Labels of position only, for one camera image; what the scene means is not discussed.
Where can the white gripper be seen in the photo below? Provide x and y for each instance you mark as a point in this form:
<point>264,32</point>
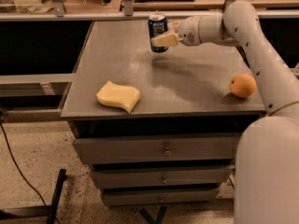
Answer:
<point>189,31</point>

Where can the blue pepsi can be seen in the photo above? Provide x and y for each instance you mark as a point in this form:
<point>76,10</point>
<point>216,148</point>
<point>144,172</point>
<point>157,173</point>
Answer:
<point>157,24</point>

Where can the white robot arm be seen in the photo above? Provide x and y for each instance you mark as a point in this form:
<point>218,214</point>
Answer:
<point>267,155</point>

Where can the orange fruit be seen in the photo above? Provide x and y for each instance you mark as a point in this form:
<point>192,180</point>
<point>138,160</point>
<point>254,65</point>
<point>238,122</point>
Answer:
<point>242,86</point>

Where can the yellow wavy sponge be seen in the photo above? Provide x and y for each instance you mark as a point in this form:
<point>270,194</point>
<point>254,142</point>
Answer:
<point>119,96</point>

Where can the grey drawer cabinet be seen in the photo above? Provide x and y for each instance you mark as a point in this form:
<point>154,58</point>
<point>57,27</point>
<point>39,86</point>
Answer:
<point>183,91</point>

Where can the top grey drawer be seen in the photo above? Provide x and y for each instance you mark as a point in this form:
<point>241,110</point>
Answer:
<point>135,149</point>

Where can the grey drawer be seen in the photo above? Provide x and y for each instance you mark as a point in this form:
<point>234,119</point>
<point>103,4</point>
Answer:
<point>161,177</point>
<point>137,197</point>
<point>135,149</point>

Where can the middle grey drawer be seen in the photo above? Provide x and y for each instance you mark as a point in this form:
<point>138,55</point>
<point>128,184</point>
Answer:
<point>161,177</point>

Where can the bottom grey drawer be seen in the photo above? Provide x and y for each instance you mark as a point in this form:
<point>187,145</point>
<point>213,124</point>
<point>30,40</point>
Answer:
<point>137,197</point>

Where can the metal railing frame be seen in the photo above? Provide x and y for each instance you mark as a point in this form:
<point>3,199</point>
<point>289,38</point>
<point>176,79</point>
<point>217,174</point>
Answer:
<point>79,10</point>

